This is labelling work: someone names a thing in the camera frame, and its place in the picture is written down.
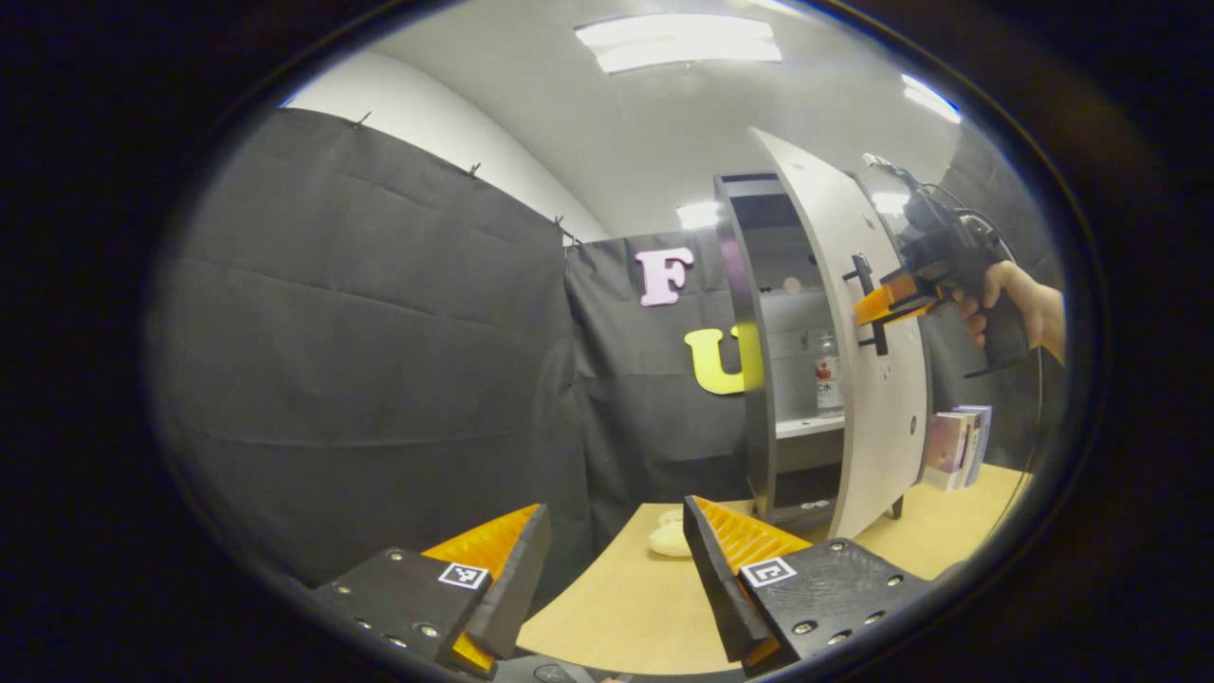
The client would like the white book dark spine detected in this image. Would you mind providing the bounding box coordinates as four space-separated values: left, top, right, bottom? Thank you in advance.
953 410 981 489

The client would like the large ceiling light panel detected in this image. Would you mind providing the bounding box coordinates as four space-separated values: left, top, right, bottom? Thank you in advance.
575 13 783 75

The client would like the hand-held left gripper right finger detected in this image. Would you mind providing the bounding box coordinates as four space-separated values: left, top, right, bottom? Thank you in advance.
683 495 935 678

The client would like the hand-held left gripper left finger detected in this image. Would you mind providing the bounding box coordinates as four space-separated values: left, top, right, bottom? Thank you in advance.
311 503 553 676

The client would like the white cabinet door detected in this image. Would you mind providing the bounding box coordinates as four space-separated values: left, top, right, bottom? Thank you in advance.
747 128 935 540

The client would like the black backdrop cloth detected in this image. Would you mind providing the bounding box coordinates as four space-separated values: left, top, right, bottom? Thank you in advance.
152 106 1054 589

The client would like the black door handle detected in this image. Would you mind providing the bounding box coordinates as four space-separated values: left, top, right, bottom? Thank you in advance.
842 253 890 357

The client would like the cream plush toy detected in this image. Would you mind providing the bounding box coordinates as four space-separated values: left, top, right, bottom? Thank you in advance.
648 508 693 559

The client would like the clear plastic bottle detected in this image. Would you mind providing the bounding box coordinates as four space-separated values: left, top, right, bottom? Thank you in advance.
814 334 845 418

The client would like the pale blue book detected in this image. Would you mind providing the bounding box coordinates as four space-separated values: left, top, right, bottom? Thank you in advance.
958 405 994 487

